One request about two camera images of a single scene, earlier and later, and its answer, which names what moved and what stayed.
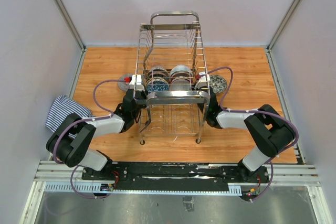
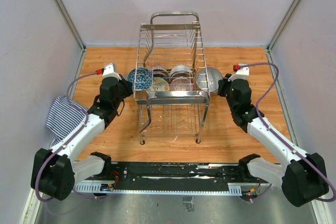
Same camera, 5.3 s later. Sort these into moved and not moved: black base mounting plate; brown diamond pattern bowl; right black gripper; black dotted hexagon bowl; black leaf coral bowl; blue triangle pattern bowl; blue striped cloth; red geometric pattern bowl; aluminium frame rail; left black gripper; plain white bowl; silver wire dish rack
Moved: black dotted hexagon bowl; left black gripper; blue triangle pattern bowl; right black gripper
Not moved: blue striped cloth; silver wire dish rack; plain white bowl; aluminium frame rail; black leaf coral bowl; red geometric pattern bowl; black base mounting plate; brown diamond pattern bowl
